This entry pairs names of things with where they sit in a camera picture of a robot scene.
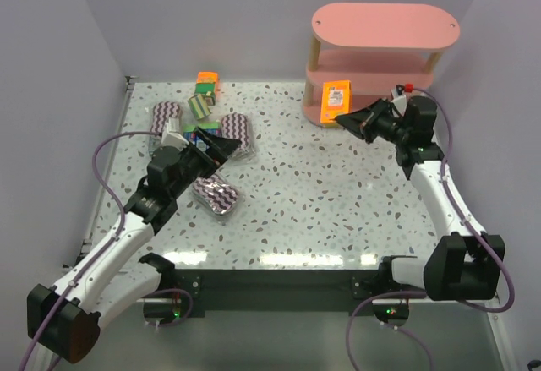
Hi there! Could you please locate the purple striped sponge pack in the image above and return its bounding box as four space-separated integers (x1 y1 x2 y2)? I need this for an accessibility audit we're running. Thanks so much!
150 101 183 136
221 112 256 161
192 174 242 220

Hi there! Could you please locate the orange green Sponge Daddy box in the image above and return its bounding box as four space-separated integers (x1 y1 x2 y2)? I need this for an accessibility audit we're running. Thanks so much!
194 71 220 106

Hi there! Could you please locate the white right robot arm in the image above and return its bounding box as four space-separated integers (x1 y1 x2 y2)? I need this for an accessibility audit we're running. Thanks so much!
336 95 505 303

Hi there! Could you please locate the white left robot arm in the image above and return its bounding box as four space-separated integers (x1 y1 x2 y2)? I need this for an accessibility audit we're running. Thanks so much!
19 128 241 369

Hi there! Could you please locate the pink three-tier shelf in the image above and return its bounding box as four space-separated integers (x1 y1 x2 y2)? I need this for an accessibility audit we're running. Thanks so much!
303 3 460 125

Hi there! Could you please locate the blue green sponge pack right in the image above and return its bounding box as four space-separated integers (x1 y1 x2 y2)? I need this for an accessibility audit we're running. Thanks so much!
197 121 221 137

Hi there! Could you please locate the blue green sponge pack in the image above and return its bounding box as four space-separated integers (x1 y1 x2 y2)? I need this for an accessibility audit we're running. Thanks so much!
148 135 161 156
197 121 221 137
183 125 198 145

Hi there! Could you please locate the blue green sponge pack left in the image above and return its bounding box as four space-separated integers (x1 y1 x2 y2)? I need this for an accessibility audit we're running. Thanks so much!
148 135 161 156

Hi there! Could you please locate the blue green sponge pack middle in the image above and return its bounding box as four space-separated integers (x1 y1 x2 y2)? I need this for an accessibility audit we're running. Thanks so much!
183 125 198 145

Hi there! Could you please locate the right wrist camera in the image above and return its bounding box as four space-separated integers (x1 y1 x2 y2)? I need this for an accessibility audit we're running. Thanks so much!
391 84 414 114

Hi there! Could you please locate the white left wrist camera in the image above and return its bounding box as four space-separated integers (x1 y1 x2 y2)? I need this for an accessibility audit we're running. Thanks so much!
161 117 188 150

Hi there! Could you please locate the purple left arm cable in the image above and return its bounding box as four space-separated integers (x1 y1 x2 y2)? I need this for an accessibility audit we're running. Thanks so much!
16 130 166 371

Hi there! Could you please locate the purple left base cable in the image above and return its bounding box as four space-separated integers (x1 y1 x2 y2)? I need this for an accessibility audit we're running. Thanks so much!
142 286 196 329

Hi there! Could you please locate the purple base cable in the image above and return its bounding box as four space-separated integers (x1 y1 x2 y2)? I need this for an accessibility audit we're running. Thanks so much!
142 286 196 329
342 290 436 371

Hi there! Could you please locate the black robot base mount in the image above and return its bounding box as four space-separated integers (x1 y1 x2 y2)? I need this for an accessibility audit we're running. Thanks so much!
139 267 418 318

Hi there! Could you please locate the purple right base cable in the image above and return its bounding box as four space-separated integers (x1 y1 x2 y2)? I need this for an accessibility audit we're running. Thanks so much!
342 290 436 371

